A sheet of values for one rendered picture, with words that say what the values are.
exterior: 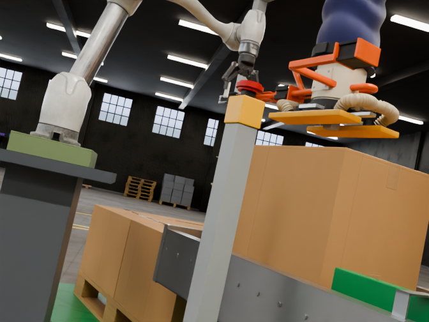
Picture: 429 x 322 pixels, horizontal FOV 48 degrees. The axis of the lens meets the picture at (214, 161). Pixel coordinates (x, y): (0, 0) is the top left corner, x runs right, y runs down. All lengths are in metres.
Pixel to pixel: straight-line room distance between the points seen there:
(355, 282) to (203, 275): 0.35
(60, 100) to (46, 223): 0.46
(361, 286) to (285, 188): 0.43
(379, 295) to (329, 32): 0.91
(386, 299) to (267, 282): 0.30
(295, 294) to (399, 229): 0.47
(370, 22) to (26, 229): 1.38
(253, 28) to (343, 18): 0.61
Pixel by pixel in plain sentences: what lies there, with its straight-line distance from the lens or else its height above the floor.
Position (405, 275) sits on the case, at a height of 0.64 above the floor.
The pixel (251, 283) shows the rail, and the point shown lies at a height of 0.54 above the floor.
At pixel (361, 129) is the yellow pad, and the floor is 1.06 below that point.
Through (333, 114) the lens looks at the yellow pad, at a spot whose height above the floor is 1.06.
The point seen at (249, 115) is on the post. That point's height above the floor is 0.95.
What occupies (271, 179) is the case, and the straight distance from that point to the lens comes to 1.55.
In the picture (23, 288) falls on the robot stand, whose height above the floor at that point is 0.28.
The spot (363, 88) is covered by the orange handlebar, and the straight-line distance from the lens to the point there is 1.62.
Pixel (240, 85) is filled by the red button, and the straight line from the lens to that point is 1.20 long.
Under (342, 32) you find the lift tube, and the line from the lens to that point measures 1.68.
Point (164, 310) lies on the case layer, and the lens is 2.02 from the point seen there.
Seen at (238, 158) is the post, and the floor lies 0.85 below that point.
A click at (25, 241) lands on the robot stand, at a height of 0.44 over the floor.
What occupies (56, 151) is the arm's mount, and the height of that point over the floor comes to 0.78.
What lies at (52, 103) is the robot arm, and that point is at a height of 0.95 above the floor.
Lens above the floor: 0.75
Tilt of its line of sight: 4 degrees up
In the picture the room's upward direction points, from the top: 12 degrees clockwise
